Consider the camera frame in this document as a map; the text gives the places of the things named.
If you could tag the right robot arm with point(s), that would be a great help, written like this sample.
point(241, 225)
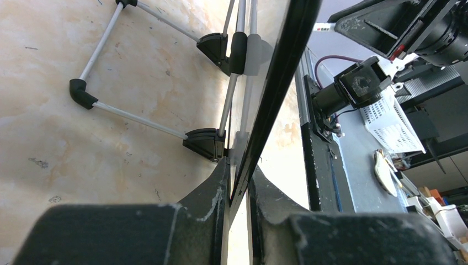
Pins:
point(359, 85)

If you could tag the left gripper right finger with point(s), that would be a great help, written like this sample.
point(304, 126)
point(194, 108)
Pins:
point(283, 232)

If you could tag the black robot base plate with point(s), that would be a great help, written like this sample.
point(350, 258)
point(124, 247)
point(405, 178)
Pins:
point(327, 183)

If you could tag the aluminium frame rail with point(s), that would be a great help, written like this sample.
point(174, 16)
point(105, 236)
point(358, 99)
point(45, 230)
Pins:
point(303, 74)

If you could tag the white oval object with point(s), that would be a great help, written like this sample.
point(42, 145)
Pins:
point(385, 174)

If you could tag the white whiteboard black frame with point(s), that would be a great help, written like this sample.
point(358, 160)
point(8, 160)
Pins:
point(284, 59)

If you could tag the green white marker pen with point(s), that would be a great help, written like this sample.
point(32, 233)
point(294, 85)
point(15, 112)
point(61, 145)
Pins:
point(324, 27)

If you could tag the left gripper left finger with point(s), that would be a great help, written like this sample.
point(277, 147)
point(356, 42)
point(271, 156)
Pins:
point(191, 231)

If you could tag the white plastic basket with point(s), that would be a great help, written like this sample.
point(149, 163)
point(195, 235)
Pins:
point(388, 123)

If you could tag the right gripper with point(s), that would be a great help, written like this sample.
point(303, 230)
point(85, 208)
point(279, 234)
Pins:
point(434, 30)

